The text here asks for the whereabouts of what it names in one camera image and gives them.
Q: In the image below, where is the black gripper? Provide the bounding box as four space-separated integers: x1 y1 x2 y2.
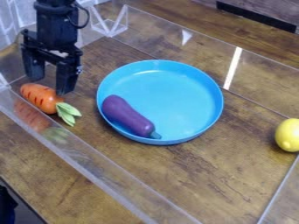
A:
22 1 84 95

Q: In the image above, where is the orange toy carrot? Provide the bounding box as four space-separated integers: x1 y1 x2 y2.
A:
20 83 82 127

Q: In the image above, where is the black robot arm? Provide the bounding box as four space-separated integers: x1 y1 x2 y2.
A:
22 0 87 95

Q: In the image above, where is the white lattice curtain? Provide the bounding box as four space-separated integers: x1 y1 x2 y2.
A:
0 0 110 51

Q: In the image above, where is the purple toy eggplant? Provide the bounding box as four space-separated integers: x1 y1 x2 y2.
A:
102 94 162 139

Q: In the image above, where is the blue round plate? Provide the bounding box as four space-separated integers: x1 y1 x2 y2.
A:
96 59 224 145

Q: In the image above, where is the dark object bottom left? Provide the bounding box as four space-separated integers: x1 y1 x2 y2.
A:
0 185 18 224

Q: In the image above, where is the yellow toy lemon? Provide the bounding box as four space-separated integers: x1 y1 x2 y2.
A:
275 118 299 152

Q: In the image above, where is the black cable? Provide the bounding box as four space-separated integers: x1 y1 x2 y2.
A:
66 2 91 30

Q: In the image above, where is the clear acrylic enclosure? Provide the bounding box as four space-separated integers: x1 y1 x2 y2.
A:
0 0 299 224

